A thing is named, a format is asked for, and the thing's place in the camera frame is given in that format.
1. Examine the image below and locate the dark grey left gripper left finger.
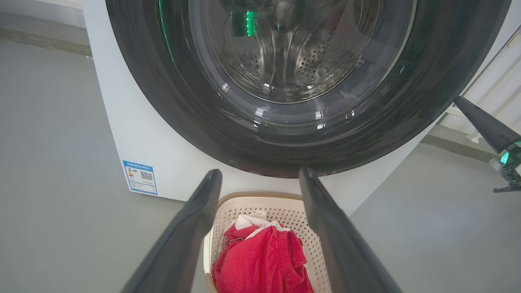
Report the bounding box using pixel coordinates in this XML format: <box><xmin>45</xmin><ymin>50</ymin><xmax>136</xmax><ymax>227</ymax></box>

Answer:
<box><xmin>121</xmin><ymin>169</ymin><xmax>223</xmax><ymax>293</ymax></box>

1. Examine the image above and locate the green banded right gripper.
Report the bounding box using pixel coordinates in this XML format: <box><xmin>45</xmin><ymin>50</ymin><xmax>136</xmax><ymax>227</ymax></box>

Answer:
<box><xmin>453</xmin><ymin>95</ymin><xmax>521</xmax><ymax>194</ymax></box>

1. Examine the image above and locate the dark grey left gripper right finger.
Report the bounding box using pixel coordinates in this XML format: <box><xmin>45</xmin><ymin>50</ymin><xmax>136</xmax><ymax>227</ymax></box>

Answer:
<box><xmin>299</xmin><ymin>167</ymin><xmax>403</xmax><ymax>293</ymax></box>

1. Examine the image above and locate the red and white garment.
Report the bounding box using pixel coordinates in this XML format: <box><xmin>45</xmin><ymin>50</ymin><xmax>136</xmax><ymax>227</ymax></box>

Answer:
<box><xmin>211</xmin><ymin>211</ymin><xmax>315</xmax><ymax>293</ymax></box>

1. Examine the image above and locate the cream perforated laundry basket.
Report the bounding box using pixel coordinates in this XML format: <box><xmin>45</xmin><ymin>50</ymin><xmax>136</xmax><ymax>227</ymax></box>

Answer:
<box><xmin>203</xmin><ymin>191</ymin><xmax>333</xmax><ymax>293</ymax></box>

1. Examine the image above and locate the white washing machine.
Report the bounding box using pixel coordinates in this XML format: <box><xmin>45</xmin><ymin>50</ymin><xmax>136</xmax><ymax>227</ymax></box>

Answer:
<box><xmin>81</xmin><ymin>0</ymin><xmax>447</xmax><ymax>216</ymax></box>

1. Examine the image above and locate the blue energy label sticker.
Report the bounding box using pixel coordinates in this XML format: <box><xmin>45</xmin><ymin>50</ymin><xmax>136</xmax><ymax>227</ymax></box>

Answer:
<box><xmin>123</xmin><ymin>160</ymin><xmax>159</xmax><ymax>196</ymax></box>

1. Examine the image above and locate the perforated steel drum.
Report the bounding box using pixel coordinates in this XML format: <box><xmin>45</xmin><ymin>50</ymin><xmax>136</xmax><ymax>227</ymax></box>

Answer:
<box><xmin>204</xmin><ymin>0</ymin><xmax>381</xmax><ymax>103</ymax></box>

